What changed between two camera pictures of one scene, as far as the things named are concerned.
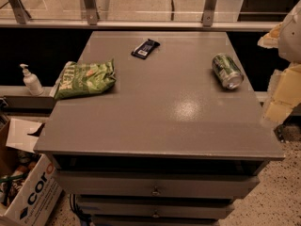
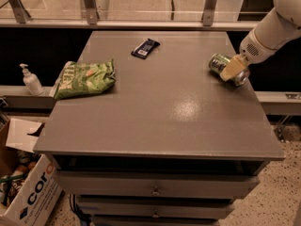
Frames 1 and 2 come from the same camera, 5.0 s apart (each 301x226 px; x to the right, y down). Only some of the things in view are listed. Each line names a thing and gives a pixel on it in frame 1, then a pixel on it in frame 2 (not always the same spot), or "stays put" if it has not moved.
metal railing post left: (21, 13) stays put
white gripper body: (292, 37) -> (253, 51)
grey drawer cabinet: (164, 144) stays put
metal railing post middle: (89, 0) stays put
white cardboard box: (29, 185) stays put
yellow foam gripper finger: (284, 92) -> (233, 67)
